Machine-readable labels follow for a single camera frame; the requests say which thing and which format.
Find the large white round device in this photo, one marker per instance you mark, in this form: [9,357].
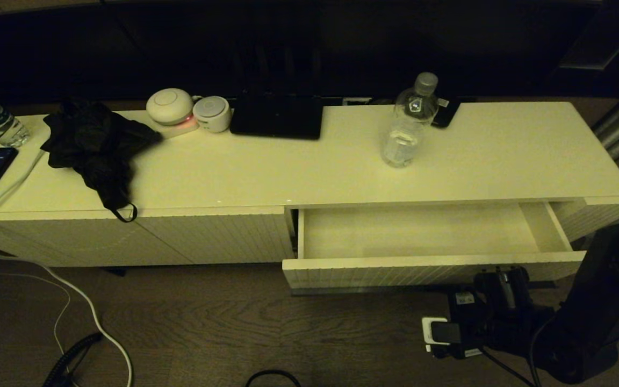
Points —
[170,106]

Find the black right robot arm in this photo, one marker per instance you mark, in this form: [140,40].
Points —
[594,301]

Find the black HDMI box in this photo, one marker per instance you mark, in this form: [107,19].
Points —
[445,114]

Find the black flat set-top box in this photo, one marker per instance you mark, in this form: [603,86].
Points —
[277,116]

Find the white ribbed cabinet door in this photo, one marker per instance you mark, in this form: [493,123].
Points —
[223,236]

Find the black folded umbrella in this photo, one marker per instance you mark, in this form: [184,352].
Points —
[94,144]

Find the white base pad red light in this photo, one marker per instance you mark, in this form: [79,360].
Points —
[180,128]

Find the white low cabinet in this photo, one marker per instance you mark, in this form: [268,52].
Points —
[342,172]

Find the small white round speaker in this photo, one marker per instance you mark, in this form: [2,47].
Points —
[211,114]

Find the white power strip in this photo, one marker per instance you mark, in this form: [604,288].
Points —
[356,100]

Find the dark side cabinet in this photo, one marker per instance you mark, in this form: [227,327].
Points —
[605,37]

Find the clear plastic water bottle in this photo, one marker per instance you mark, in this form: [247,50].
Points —
[403,145]

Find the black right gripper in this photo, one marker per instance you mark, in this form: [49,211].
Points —
[472,333]

